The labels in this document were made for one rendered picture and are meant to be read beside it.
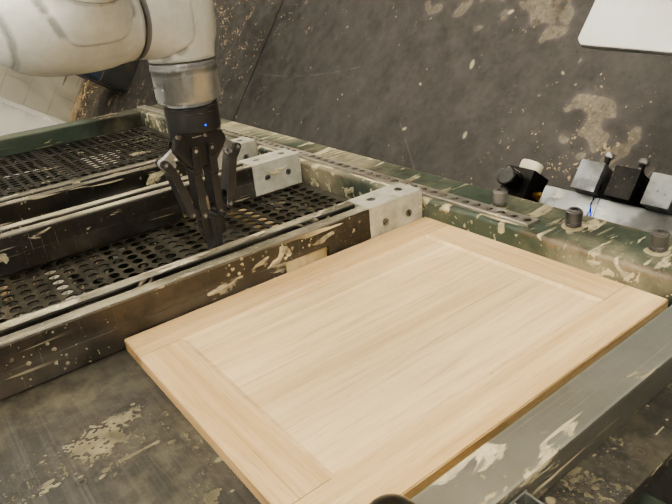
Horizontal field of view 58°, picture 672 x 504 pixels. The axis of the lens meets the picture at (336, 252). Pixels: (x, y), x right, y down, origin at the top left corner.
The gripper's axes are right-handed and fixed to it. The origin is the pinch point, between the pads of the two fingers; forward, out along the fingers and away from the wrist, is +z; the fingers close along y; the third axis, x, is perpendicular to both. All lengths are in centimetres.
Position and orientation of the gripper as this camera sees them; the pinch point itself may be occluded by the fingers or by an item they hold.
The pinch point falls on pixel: (213, 235)
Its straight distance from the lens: 94.9
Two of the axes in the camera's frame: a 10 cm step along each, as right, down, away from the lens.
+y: -7.9, 3.2, -5.3
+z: 0.8, 9.0, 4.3
